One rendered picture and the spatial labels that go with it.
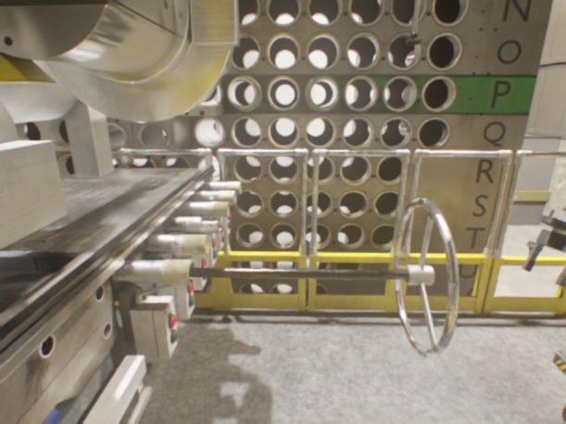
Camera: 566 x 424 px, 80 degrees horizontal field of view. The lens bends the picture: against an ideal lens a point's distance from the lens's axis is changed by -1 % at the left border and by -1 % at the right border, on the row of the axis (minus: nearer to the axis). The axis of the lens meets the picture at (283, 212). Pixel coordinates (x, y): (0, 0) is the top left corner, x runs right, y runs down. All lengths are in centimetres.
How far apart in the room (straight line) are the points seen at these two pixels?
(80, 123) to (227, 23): 52
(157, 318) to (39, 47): 67
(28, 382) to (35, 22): 56
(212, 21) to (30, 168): 38
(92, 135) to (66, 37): 55
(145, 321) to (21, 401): 33
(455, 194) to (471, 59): 100
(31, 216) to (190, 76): 37
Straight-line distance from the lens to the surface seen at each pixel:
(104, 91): 79
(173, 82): 73
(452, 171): 300
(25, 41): 53
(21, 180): 64
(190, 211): 138
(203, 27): 69
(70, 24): 50
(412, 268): 90
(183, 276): 88
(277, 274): 86
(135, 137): 253
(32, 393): 79
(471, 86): 297
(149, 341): 102
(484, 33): 301
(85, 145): 105
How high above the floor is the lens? 128
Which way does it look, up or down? 19 degrees down
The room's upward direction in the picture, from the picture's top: straight up
